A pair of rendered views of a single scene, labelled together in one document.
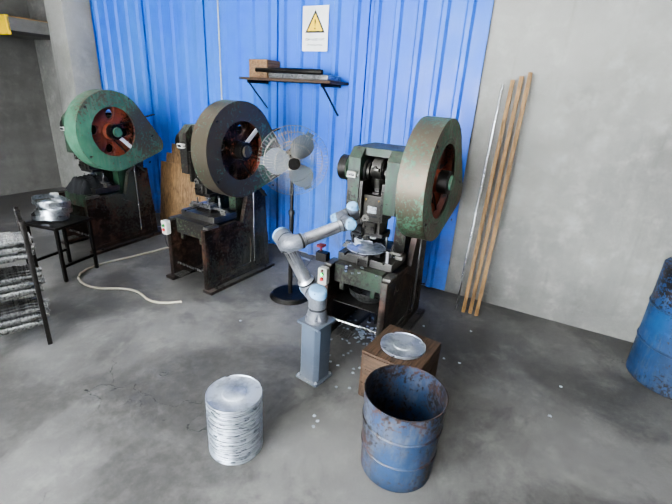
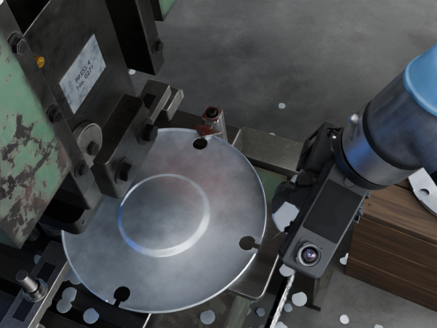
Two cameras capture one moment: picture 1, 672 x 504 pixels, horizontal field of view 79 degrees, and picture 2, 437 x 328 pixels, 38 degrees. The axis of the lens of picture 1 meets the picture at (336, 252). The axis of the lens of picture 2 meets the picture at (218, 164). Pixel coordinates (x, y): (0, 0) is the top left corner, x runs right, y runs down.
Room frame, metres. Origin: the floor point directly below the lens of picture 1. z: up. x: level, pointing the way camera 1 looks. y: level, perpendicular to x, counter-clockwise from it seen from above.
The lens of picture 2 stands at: (2.75, 0.21, 1.56)
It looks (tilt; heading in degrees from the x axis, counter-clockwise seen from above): 57 degrees down; 273
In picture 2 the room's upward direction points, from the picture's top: 10 degrees counter-clockwise
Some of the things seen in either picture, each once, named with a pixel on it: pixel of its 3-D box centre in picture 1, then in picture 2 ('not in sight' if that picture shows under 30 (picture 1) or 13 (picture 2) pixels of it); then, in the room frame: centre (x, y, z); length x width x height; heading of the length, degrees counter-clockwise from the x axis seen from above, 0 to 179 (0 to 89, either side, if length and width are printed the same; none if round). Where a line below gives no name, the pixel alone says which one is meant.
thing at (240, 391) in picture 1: (234, 392); not in sight; (1.72, 0.49, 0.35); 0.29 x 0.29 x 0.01
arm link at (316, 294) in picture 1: (317, 296); not in sight; (2.35, 0.10, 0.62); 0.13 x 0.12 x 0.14; 26
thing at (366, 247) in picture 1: (366, 247); (163, 213); (2.87, -0.22, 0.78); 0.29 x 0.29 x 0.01
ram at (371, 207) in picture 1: (374, 212); (56, 80); (2.94, -0.26, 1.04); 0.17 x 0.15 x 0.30; 152
